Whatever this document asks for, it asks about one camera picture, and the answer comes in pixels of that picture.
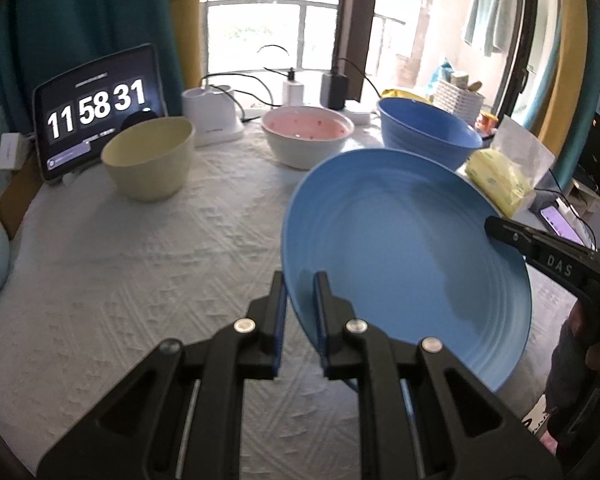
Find smaller blue plate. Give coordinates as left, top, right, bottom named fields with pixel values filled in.
left=282, top=148, right=532, bottom=390

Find white pink strawberry bowl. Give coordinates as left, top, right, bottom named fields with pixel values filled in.
left=261, top=106, right=354, bottom=171

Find operator right hand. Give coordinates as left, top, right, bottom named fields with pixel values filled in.
left=545, top=301, right=600, bottom=426

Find smartphone with lit screen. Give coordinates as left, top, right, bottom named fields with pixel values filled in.
left=539, top=206, right=586, bottom=246

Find yellow tissue pack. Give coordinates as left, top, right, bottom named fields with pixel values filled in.
left=465, top=116, right=555, bottom=219

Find white textured table cloth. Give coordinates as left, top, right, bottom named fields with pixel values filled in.
left=0, top=125, right=574, bottom=479

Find white perforated basket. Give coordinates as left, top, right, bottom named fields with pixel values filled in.
left=434, top=80, right=484, bottom=126

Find large blue bowl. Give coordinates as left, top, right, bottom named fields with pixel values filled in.
left=377, top=98, right=483, bottom=170

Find yellow bowl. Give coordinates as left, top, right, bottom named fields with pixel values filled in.
left=100, top=117, right=195, bottom=203

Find yellow duck wet wipes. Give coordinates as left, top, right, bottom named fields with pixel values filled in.
left=381, top=89, right=429, bottom=103

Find hanging teal towel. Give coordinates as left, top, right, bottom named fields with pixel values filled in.
left=465, top=0, right=517, bottom=58

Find white desk lamp base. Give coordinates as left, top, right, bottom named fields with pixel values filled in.
left=182, top=84, right=245, bottom=148

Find black charger block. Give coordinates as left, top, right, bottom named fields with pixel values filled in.
left=320, top=70, right=349, bottom=110

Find tablet showing clock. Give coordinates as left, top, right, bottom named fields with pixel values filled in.
left=32, top=44, right=166, bottom=182

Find white charger plug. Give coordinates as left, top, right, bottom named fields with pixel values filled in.
left=283, top=68, right=304, bottom=106

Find teal curtain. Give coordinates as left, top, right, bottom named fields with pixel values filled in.
left=0, top=0, right=184, bottom=132

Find black charger cable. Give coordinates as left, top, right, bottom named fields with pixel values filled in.
left=334, top=56, right=383, bottom=99

